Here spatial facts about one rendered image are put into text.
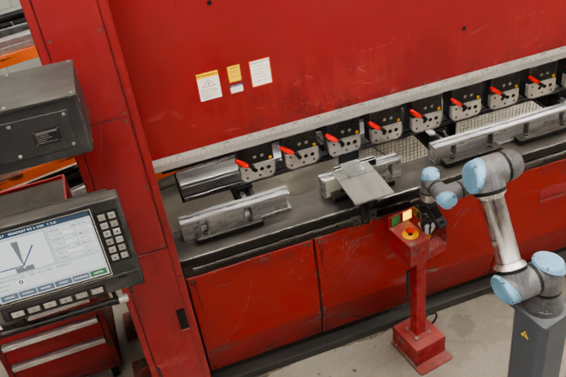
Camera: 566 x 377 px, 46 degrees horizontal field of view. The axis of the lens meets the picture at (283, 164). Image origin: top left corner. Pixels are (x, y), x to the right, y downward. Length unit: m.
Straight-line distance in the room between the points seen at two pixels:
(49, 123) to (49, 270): 0.50
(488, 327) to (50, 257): 2.32
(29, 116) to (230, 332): 1.66
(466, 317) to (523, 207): 0.66
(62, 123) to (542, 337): 1.87
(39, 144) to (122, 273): 0.52
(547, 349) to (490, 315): 0.99
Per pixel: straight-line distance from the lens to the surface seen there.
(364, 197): 2.85
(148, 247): 2.67
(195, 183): 3.13
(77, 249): 2.16
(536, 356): 2.83
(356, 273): 3.26
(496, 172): 2.43
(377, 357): 3.53
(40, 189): 3.41
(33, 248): 2.15
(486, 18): 3.02
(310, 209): 3.01
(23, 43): 3.92
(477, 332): 3.66
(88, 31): 2.23
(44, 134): 1.96
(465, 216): 3.37
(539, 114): 3.49
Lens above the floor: 2.73
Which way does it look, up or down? 34 degrees down
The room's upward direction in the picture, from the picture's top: 8 degrees counter-clockwise
